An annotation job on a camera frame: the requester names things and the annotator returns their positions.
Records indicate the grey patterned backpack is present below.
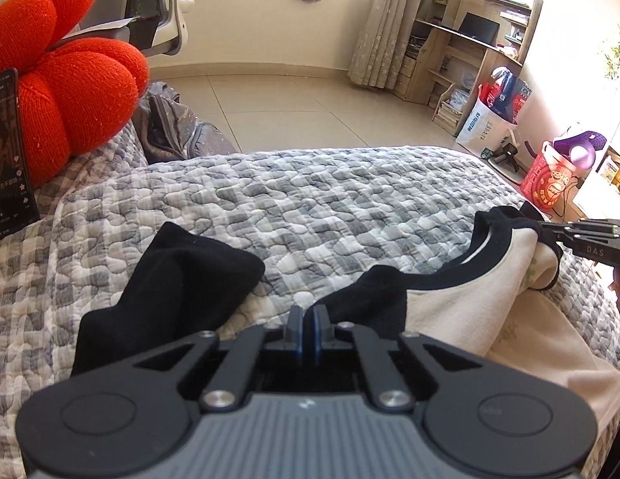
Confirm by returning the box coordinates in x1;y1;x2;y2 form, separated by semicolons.
133;80;238;165

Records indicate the grey checked quilt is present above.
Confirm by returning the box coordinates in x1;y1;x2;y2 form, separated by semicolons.
0;120;620;479

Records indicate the beige star curtain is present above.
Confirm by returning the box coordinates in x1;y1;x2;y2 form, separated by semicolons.
349;0;443;91

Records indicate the red pumpkin cushion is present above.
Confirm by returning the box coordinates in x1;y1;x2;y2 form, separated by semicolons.
0;0;151;188

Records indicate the wooden desk with shelves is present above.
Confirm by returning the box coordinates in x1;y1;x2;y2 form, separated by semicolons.
392;0;543;135

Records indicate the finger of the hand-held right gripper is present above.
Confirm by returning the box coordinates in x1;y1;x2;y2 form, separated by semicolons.
536;220;574;250

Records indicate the white office chair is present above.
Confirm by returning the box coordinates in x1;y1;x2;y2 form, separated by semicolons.
123;0;196;58

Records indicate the small black tripod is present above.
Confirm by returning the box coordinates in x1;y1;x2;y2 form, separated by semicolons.
492;142;521;170

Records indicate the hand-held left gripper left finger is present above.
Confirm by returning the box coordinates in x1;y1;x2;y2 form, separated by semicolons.
133;307;307;411

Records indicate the red gift bag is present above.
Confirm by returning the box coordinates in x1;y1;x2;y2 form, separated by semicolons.
520;141;580;210

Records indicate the red and blue packet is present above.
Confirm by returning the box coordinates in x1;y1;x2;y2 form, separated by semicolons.
477;67;533;123

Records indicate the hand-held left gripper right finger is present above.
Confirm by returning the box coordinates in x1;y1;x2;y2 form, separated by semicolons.
311;305;483;411

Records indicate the black bag on chair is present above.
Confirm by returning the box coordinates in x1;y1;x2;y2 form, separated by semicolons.
130;0;161;48

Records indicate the black smartphone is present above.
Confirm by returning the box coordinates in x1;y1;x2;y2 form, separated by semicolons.
0;67;41;243

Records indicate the white shopping bag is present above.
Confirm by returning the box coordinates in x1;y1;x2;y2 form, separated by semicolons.
455;97;521;160

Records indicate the purple plastic item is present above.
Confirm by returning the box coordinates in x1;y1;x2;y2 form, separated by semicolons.
554;130;608;170

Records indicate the black laptop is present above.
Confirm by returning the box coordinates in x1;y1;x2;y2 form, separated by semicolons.
457;12;501;46

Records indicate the green plant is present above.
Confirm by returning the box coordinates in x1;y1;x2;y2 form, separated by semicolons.
597;25;620;91

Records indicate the beige sweatshirt with black sleeves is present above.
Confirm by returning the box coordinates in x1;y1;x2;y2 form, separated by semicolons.
70;204;620;440

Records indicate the light wooden shelf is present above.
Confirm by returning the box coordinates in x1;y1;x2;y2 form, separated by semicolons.
574;112;620;220

